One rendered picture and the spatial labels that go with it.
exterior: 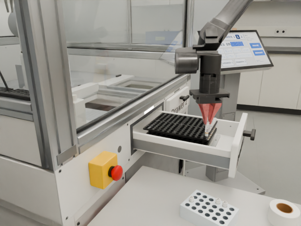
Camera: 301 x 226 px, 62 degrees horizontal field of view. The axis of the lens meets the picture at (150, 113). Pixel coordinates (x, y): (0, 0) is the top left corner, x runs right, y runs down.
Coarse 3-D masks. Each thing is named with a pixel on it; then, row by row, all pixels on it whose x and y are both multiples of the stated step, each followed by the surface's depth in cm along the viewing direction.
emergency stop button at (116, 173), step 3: (117, 165) 64; (114, 168) 64; (117, 168) 64; (120, 168) 64; (111, 171) 64; (114, 171) 63; (117, 171) 63; (120, 171) 64; (111, 174) 64; (114, 174) 63; (117, 174) 63; (120, 174) 65; (114, 177) 63; (117, 177) 63; (120, 177) 65; (114, 180) 64; (117, 180) 64
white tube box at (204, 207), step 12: (180, 204) 65; (192, 204) 65; (204, 204) 65; (216, 204) 65; (228, 204) 65; (180, 216) 66; (192, 216) 63; (204, 216) 61; (216, 216) 61; (228, 216) 61
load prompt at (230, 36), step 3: (228, 36) 170; (231, 36) 171; (234, 36) 172; (237, 36) 173; (240, 36) 174; (243, 36) 175; (225, 39) 167; (228, 39) 168; (231, 39) 169; (234, 39) 170; (237, 39) 171; (240, 39) 172; (243, 39) 173
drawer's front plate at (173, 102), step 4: (184, 88) 128; (188, 88) 132; (180, 92) 120; (184, 92) 126; (188, 92) 133; (172, 96) 114; (176, 96) 116; (168, 100) 108; (172, 100) 111; (176, 100) 116; (180, 100) 122; (188, 100) 135; (168, 104) 108; (172, 104) 112; (176, 104) 117; (180, 104) 122; (184, 104) 129; (168, 108) 109; (172, 108) 113; (184, 108) 130; (172, 112) 113; (176, 112) 119; (180, 112) 124
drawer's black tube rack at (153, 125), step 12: (156, 120) 93; (168, 120) 93; (180, 120) 93; (192, 120) 93; (156, 132) 90; (168, 132) 83; (180, 132) 83; (192, 132) 83; (204, 132) 83; (204, 144) 81
